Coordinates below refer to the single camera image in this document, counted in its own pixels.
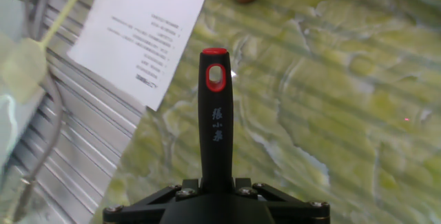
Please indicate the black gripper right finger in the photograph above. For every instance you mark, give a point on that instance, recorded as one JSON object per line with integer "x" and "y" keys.
{"x": 296, "y": 212}

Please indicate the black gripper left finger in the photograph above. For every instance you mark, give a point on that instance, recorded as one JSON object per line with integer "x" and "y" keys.
{"x": 138, "y": 210}

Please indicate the black ladle with red accents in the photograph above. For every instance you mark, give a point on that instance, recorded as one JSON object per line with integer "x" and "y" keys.
{"x": 215, "y": 141}

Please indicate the green marble pattern mat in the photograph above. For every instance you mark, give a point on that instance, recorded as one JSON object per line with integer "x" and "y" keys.
{"x": 327, "y": 96}

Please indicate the beige marble pattern board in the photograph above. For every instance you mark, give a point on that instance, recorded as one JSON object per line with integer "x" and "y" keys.
{"x": 8, "y": 120}

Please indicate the white instruction paper sheet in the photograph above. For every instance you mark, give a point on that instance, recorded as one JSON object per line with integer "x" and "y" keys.
{"x": 138, "y": 34}

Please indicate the yellow fly swatter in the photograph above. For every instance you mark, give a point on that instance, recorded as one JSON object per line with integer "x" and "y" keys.
{"x": 24, "y": 69}

